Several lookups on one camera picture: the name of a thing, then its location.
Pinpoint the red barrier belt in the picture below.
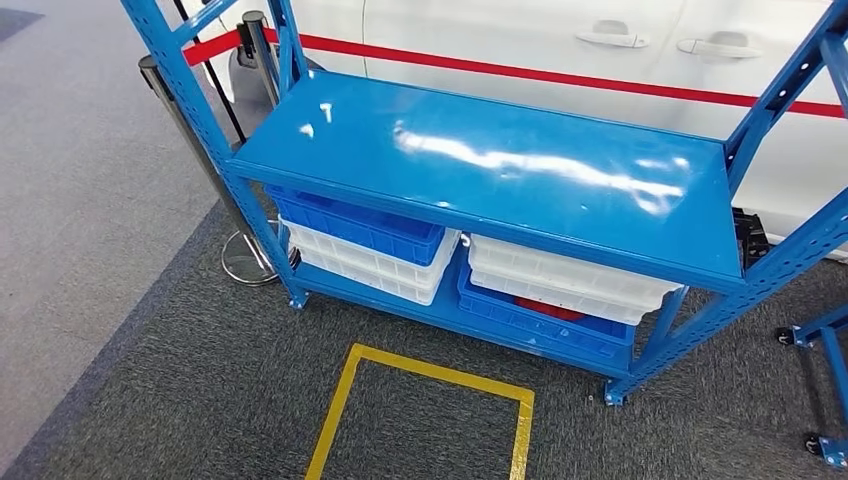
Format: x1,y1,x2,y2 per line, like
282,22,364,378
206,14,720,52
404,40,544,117
182,29,243,68
261,26,846,121

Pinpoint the blue metal shelf rack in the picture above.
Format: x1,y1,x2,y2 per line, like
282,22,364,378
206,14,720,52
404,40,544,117
776,303,848,470
119,0,848,407

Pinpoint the black ribbed wheel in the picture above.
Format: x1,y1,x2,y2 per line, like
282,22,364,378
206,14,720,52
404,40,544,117
731,207,772,272

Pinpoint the white car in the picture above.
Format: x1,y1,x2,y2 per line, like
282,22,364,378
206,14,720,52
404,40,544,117
178,0,848,263

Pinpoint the red part in bin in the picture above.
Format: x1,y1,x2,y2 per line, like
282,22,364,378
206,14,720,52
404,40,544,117
515,296,588,324

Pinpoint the thin black pole stanchion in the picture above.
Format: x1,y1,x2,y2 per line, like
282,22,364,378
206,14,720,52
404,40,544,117
172,0,248,146

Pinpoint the chrome-base barrier stanchion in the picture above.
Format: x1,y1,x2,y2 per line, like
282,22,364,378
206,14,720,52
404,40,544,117
137,54,301,287

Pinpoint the white plastic storage bin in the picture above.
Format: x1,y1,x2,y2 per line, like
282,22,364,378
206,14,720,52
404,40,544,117
278,215,462,307
466,233,684,327

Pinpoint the blue plastic storage bin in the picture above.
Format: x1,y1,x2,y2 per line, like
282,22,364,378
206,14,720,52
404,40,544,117
457,264,637,360
264,184,446,268

